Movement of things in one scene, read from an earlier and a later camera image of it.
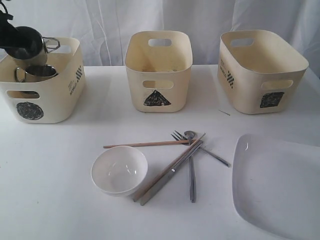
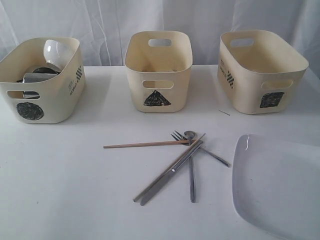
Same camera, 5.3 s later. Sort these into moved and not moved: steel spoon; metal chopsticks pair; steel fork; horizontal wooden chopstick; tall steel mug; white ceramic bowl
Moved: white ceramic bowl; tall steel mug
Not moved: steel spoon; metal chopsticks pair; steel fork; horizontal wooden chopstick
